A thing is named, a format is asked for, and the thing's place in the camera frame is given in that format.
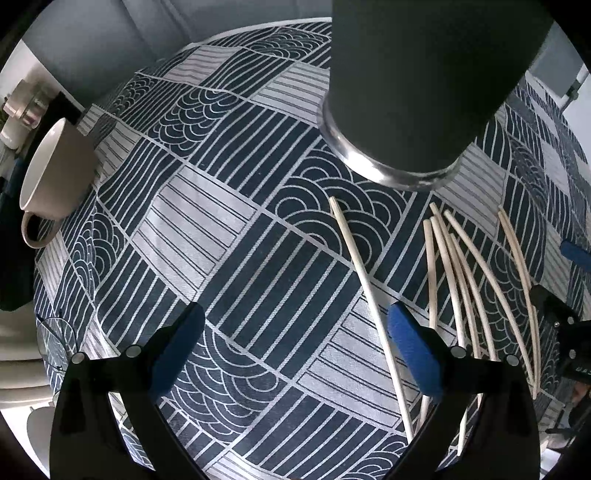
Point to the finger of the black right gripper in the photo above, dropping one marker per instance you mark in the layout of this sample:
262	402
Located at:
577	255
573	334

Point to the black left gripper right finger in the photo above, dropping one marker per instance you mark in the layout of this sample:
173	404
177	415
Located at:
504	442

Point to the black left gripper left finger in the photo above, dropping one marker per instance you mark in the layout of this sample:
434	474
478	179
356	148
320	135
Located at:
85	441

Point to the long wooden chopstick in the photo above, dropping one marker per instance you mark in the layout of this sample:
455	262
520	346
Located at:
374	311

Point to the wooden chopstick on table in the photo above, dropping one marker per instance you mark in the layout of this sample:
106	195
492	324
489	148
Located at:
445	252
431	274
475	299
489	281
525	280
466	331

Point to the stacked white plates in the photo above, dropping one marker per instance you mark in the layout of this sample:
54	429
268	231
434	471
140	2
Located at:
24	382

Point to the clear drinking glass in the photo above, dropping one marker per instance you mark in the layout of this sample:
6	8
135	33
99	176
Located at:
55	341

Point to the black cylindrical utensil holder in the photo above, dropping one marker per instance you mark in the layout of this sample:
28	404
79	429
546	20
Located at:
412	83

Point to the beige ceramic mug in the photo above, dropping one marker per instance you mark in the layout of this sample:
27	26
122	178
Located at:
57	179

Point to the blue white patterned tablecloth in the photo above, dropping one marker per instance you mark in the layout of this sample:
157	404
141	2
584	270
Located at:
213	187

